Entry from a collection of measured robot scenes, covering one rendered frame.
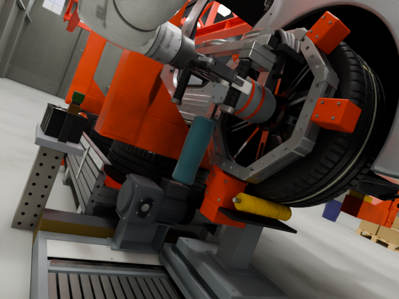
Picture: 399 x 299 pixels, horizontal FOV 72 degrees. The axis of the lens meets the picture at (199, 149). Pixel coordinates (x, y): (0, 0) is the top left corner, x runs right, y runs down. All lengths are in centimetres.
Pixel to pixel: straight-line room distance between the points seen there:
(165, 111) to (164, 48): 74
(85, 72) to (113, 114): 195
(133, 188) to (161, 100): 44
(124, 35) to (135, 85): 69
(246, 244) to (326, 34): 79
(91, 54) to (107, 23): 261
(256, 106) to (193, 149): 28
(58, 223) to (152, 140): 53
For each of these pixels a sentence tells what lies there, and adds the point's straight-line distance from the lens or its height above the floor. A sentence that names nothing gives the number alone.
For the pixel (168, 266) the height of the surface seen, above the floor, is 11.
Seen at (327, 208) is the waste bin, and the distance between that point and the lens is 752.
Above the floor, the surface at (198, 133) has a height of 68.
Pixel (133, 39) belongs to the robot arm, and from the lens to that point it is 61.
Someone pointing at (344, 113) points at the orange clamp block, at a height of 85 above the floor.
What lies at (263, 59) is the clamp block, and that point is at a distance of 81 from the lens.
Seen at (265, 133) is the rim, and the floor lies 77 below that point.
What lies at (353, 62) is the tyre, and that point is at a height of 103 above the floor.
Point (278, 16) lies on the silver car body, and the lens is 147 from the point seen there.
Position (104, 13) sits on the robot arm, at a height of 81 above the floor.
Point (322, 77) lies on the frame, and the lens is 88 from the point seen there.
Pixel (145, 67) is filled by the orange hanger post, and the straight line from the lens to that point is 130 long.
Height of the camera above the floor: 65
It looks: 2 degrees down
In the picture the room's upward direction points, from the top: 21 degrees clockwise
